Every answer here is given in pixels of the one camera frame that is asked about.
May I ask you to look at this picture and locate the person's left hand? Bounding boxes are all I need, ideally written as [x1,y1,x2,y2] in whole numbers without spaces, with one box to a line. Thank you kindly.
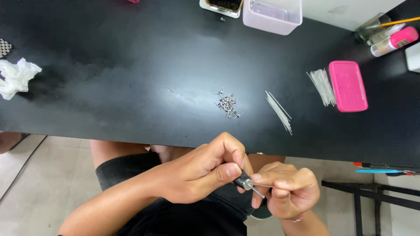
[157,132,254,204]

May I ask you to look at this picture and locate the person's right hand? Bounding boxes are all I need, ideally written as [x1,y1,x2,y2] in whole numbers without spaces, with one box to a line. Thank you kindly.
[251,161,321,220]

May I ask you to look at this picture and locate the black and silver hand tool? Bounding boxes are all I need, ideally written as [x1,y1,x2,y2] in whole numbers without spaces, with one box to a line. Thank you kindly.
[232,170,266,199]

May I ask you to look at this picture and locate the person's right leg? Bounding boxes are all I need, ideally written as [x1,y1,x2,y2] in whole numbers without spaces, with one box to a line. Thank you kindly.
[247,153,286,173]

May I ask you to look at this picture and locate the person's leg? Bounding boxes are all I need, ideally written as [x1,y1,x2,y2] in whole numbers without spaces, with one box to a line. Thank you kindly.
[247,153,286,173]
[89,140,151,171]

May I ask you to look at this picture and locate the person's black shorts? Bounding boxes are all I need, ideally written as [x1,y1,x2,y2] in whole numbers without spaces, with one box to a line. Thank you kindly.
[95,151,255,236]

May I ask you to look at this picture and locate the pile of small bent pins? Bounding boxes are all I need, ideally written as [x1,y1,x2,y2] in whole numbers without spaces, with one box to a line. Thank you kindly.
[214,87,244,119]

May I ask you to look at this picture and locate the loose bundle of straight pins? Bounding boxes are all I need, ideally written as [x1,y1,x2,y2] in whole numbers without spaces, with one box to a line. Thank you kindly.
[265,90,293,136]

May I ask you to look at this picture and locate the person's left leg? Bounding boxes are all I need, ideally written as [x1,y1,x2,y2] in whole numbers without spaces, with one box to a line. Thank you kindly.
[89,140,151,171]

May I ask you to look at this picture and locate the red and black tool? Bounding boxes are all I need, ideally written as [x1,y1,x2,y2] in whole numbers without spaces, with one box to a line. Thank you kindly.
[353,162,420,171]

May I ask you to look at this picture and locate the bagged bundle of straight pins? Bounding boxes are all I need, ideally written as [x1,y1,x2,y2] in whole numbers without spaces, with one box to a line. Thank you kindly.
[306,68,337,107]

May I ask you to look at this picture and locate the pink plastic box lid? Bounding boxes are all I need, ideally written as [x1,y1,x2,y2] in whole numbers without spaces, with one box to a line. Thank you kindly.
[328,60,369,113]

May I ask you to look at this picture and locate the translucent plastic container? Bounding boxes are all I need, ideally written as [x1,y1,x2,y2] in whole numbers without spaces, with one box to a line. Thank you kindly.
[242,0,303,36]

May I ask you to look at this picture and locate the clear glass cup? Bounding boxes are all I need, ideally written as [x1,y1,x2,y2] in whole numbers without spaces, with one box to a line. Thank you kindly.
[355,12,392,43]

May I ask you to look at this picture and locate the white box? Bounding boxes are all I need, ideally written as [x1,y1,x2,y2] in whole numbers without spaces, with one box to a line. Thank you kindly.
[405,42,420,73]

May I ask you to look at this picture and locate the bottle with pink cap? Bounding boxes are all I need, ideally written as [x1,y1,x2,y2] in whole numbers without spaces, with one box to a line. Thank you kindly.
[370,26,419,58]

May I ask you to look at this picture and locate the small white tube bottle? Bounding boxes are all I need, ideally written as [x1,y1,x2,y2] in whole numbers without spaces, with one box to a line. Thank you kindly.
[366,23,406,46]

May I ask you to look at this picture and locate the yellow pencil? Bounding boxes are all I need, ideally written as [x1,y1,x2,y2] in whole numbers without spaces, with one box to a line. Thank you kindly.
[380,17,420,28]

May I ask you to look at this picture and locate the crumpled white tissue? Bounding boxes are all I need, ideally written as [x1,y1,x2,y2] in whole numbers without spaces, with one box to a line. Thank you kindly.
[0,58,43,101]

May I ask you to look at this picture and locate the black white checkered item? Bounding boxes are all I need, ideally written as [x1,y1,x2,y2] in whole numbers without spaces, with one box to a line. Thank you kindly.
[0,38,13,59]

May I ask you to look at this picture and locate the black metal frame stand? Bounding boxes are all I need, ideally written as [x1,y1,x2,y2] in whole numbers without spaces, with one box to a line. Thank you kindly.
[321,180,420,236]

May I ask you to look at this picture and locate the blue handled tool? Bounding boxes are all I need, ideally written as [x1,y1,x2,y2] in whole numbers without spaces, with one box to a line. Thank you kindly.
[355,168,405,174]

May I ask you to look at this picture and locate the dark floor cable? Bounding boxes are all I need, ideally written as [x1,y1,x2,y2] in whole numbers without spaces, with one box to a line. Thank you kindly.
[0,135,48,203]

